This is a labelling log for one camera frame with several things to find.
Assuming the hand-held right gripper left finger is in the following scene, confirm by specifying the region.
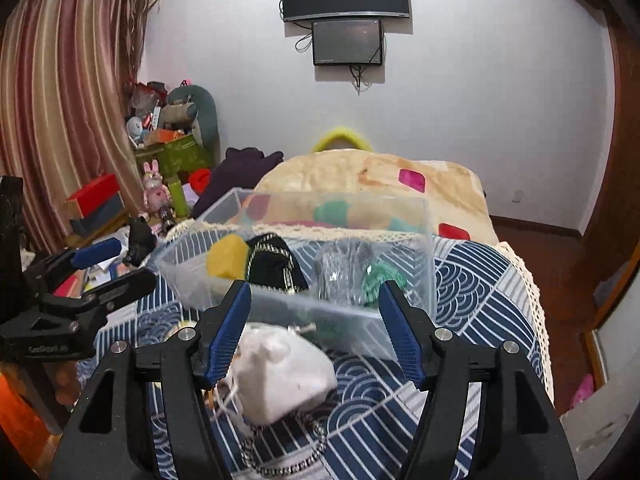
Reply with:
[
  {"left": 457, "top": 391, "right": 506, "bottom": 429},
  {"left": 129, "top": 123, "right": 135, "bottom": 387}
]
[{"left": 50, "top": 280, "right": 253, "bottom": 480}]

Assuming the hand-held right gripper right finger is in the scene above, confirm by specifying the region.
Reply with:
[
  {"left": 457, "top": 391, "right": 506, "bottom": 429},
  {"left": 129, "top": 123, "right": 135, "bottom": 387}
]
[{"left": 377, "top": 281, "right": 581, "bottom": 480}]

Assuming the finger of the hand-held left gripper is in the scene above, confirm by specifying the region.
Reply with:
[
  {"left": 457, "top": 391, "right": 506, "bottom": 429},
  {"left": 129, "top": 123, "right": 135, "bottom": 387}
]
[
  {"left": 22, "top": 238, "right": 123, "bottom": 286},
  {"left": 75, "top": 267, "right": 158, "bottom": 313}
]

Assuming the white drawstring pouch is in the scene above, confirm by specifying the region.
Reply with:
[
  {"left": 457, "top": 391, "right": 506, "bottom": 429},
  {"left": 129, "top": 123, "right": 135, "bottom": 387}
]
[{"left": 215, "top": 322, "right": 338, "bottom": 426}]

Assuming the clear plastic storage box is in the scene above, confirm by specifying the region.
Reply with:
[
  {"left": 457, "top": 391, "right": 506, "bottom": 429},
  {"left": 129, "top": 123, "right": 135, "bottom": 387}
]
[{"left": 152, "top": 187, "right": 436, "bottom": 361}]

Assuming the black toy figure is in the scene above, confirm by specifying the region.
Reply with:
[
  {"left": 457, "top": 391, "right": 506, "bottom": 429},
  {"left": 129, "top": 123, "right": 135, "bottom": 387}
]
[{"left": 129, "top": 217, "right": 158, "bottom": 266}]

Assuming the red flat box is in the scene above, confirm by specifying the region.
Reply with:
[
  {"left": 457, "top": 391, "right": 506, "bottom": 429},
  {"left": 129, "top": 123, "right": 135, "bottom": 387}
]
[{"left": 64, "top": 174, "right": 123, "bottom": 221}]

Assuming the green knitted item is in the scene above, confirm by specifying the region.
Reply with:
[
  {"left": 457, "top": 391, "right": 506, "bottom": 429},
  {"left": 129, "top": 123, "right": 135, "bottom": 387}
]
[{"left": 361, "top": 258, "right": 401, "bottom": 307}]

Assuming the yellow sponge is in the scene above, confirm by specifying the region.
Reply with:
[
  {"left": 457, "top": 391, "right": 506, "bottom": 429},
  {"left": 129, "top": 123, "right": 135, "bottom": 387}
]
[{"left": 206, "top": 235, "right": 250, "bottom": 281}]

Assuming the black pouch with gold trim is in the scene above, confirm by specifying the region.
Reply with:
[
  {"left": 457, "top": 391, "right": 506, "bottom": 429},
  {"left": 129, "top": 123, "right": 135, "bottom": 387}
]
[{"left": 245, "top": 232, "right": 310, "bottom": 296}]

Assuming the pink bunny toy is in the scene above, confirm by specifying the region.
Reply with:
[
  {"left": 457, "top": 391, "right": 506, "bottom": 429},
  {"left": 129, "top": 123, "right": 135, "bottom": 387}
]
[{"left": 141, "top": 160, "right": 173, "bottom": 216}]

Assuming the grey mesh bag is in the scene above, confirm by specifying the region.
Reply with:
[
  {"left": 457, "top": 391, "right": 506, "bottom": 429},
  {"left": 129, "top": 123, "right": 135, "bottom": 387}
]
[{"left": 314, "top": 240, "right": 373, "bottom": 306}]

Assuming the blue wave patterned tablecloth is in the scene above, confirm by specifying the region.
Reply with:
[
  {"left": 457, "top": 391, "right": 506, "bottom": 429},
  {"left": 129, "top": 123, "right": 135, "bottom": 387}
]
[{"left": 95, "top": 220, "right": 556, "bottom": 480}]

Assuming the green bottle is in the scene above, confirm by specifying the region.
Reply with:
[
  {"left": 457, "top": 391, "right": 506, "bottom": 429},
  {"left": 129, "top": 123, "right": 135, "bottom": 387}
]
[{"left": 167, "top": 177, "right": 191, "bottom": 216}]

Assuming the green cardboard box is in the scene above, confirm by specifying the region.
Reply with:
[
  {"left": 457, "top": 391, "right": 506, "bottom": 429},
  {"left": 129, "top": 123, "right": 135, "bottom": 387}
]
[{"left": 135, "top": 135, "right": 213, "bottom": 181}]

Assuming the red cloth item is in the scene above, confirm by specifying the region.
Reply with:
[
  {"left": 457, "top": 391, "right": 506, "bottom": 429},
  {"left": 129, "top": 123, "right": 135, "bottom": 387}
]
[{"left": 189, "top": 169, "right": 213, "bottom": 195}]

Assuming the striped brown curtain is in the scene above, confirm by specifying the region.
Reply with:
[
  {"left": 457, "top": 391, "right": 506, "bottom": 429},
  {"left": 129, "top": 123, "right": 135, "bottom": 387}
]
[{"left": 0, "top": 0, "right": 161, "bottom": 256}]

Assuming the dark purple cloth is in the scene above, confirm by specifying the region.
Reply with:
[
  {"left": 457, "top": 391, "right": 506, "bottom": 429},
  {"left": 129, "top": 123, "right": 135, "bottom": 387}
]
[{"left": 190, "top": 147, "right": 286, "bottom": 218}]

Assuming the beige blanket with coloured patches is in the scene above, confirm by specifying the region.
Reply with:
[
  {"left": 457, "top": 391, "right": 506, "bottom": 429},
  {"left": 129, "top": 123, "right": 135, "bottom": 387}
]
[{"left": 255, "top": 152, "right": 501, "bottom": 246}]

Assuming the green dinosaur plush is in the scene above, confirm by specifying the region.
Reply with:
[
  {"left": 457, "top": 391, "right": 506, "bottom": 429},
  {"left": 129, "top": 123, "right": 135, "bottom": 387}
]
[{"left": 162, "top": 82, "right": 221, "bottom": 153}]

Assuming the pink item on floor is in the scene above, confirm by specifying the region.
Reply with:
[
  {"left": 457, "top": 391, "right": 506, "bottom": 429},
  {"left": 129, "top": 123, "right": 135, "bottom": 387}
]
[{"left": 570, "top": 372, "right": 596, "bottom": 408}]

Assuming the yellow plush item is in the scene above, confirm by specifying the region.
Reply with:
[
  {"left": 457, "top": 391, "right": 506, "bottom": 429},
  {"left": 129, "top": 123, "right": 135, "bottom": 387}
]
[{"left": 310, "top": 126, "right": 373, "bottom": 155}]

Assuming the black and white braided cord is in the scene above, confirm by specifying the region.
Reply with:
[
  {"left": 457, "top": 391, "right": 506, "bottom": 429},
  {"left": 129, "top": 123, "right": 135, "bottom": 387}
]
[{"left": 239, "top": 412, "right": 328, "bottom": 478}]

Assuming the small black wall monitor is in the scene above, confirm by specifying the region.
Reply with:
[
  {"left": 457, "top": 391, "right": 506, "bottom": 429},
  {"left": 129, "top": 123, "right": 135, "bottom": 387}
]
[{"left": 311, "top": 18, "right": 385, "bottom": 67}]

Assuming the brown wooden door frame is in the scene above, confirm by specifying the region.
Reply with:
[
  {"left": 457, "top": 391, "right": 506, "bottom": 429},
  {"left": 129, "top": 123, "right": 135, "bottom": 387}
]
[{"left": 580, "top": 10, "right": 640, "bottom": 311}]

